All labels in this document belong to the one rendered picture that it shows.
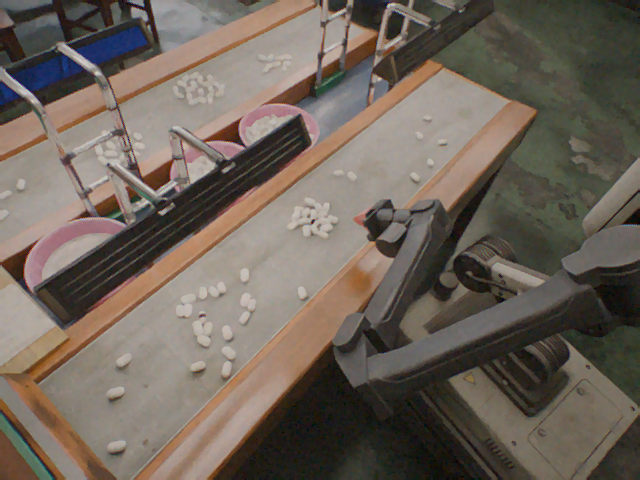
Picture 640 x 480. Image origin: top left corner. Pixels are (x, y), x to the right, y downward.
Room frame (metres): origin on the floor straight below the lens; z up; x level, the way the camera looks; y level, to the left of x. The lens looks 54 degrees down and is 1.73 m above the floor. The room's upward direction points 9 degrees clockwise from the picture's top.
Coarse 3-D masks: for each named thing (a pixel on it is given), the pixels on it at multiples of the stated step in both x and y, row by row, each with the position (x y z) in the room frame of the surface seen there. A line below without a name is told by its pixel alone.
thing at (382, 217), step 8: (384, 208) 0.72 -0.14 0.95; (392, 208) 0.74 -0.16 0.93; (400, 208) 0.70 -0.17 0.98; (368, 216) 0.69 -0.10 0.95; (376, 216) 0.69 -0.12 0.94; (384, 216) 0.68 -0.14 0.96; (392, 216) 0.67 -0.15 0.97; (368, 224) 0.67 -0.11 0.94; (376, 224) 0.68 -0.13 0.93; (384, 224) 0.67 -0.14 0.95; (376, 232) 0.67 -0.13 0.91
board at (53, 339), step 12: (0, 276) 0.47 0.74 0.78; (0, 288) 0.44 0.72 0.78; (48, 336) 0.35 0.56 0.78; (60, 336) 0.35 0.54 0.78; (36, 348) 0.32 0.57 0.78; (48, 348) 0.32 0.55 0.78; (12, 360) 0.28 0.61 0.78; (24, 360) 0.29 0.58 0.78; (36, 360) 0.29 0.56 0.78; (0, 372) 0.26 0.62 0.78; (12, 372) 0.26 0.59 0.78; (24, 372) 0.26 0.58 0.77
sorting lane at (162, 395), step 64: (384, 128) 1.29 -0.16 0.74; (448, 128) 1.35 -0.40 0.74; (320, 192) 0.94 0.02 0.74; (384, 192) 0.98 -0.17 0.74; (256, 256) 0.66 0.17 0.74; (320, 256) 0.70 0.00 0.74; (128, 320) 0.43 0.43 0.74; (192, 320) 0.45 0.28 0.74; (256, 320) 0.48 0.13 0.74; (64, 384) 0.26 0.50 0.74; (128, 384) 0.28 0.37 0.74; (192, 384) 0.30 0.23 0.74; (128, 448) 0.16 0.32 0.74
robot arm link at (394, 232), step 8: (424, 200) 0.67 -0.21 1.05; (432, 200) 0.66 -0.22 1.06; (416, 208) 0.65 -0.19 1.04; (424, 208) 0.63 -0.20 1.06; (392, 224) 0.64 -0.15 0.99; (400, 224) 0.63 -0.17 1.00; (408, 224) 0.62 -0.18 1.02; (384, 232) 0.61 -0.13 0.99; (392, 232) 0.61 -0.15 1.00; (400, 232) 0.61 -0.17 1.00; (376, 240) 0.60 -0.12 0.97; (384, 240) 0.59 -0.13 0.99; (392, 240) 0.58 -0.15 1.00; (400, 240) 0.58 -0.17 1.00; (384, 248) 0.59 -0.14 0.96; (392, 248) 0.58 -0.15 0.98; (392, 256) 0.58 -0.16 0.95
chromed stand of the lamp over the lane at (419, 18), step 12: (432, 0) 1.48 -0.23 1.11; (444, 0) 1.46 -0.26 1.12; (384, 12) 1.39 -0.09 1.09; (408, 12) 1.35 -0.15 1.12; (384, 24) 1.39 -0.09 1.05; (408, 24) 1.51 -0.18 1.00; (432, 24) 1.30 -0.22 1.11; (384, 36) 1.39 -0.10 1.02; (384, 48) 1.41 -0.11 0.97; (372, 72) 1.39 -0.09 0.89; (372, 84) 1.39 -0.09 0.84; (372, 96) 1.39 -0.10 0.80
